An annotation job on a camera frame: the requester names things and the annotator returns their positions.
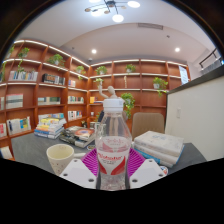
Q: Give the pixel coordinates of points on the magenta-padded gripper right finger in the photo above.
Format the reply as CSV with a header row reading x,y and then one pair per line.
x,y
146,172

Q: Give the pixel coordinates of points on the white mug with red drawing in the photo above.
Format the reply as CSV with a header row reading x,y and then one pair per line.
x,y
60,160

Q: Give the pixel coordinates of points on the dark book pile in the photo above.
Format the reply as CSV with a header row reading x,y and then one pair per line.
x,y
80,135

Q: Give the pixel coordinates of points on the clear plastic water bottle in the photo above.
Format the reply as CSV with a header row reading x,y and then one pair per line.
x,y
113,146

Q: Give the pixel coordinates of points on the colourful book stack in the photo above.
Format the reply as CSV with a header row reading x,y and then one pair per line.
x,y
50,128

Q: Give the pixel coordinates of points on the beige upholstered chair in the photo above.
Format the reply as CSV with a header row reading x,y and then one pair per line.
x,y
148,123

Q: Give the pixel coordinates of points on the wooden shelf unit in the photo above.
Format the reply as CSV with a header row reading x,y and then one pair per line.
x,y
53,86

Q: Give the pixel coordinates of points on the ceiling air vent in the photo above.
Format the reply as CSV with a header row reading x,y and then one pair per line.
x,y
150,26

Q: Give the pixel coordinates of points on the dark metal railing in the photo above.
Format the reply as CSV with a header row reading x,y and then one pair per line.
x,y
210,56

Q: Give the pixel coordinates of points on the white wall switch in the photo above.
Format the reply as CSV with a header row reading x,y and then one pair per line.
x,y
179,112

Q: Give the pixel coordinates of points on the wooden artist mannequin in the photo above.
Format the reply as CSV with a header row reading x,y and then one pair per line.
x,y
111,90

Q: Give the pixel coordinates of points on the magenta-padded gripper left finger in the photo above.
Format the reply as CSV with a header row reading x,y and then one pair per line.
x,y
78,173

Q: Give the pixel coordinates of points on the round ceiling spotlight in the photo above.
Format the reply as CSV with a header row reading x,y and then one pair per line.
x,y
177,49
94,51

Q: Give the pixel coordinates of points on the branched ceiling lamp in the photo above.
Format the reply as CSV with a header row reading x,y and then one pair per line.
x,y
113,8

